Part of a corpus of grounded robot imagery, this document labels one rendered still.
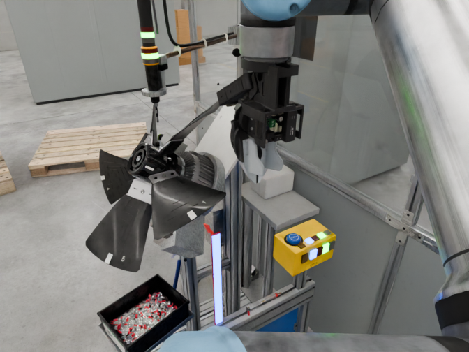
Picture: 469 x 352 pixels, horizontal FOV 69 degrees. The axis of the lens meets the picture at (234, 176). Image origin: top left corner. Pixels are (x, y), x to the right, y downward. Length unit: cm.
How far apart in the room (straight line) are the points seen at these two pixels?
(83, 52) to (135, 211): 546
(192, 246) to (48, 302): 153
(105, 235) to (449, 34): 110
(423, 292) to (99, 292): 186
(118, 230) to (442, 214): 106
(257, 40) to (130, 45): 622
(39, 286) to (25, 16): 458
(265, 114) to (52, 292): 226
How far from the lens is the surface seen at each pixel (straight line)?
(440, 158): 24
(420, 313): 148
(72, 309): 243
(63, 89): 657
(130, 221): 118
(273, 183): 155
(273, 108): 48
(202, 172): 119
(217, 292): 98
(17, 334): 245
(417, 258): 137
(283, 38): 48
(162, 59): 101
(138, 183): 120
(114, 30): 657
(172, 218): 94
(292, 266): 102
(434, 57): 28
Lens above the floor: 172
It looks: 29 degrees down
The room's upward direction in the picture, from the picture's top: straight up
